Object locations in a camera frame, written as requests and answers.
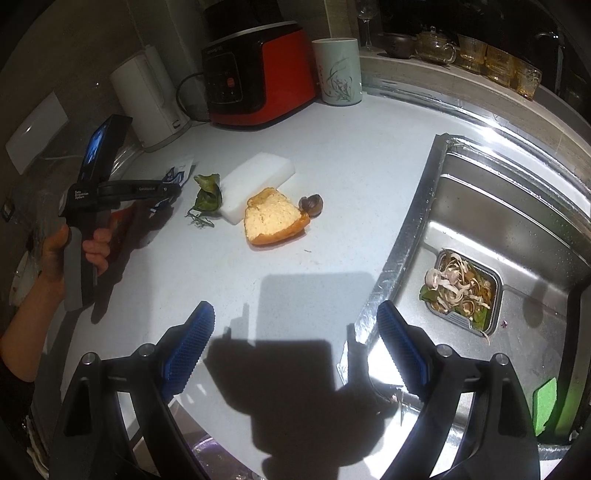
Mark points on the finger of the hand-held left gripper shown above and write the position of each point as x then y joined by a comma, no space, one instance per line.
143,187
147,202

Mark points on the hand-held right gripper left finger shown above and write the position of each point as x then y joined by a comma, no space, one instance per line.
187,350

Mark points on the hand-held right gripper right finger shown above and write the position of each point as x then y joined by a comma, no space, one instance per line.
404,350

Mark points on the blue white carton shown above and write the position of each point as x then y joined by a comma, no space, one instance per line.
174,177

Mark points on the bin with purple bag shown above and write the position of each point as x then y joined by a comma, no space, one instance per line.
207,450

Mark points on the person's left forearm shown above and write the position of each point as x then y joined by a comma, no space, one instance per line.
23,332

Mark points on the person's left hand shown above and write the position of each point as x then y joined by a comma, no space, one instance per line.
53,254

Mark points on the green leaf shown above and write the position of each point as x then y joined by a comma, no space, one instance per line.
207,196

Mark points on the white electric kettle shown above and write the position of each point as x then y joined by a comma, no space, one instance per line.
147,101

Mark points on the metal container with food scraps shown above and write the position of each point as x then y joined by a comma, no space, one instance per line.
461,286

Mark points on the white foam block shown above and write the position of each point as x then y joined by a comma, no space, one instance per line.
258,177

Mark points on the large bread piece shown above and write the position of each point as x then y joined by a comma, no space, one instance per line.
272,219

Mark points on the green sponge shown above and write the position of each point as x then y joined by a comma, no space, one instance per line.
545,406

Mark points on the brown mushroom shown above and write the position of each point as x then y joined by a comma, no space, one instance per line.
311,205

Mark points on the black and red blender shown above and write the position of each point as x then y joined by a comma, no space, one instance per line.
272,69

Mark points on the stainless steel sink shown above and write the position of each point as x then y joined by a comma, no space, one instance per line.
521,207

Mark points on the floral ceramic cup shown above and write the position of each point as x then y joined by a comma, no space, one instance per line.
339,69

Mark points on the clear wine glass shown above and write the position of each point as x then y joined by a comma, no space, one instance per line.
367,23

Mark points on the dark clay teacup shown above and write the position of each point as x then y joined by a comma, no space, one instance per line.
399,46

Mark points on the glass teapot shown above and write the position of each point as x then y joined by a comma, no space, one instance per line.
434,46

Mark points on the white wall outlet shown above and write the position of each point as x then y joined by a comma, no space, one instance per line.
37,134

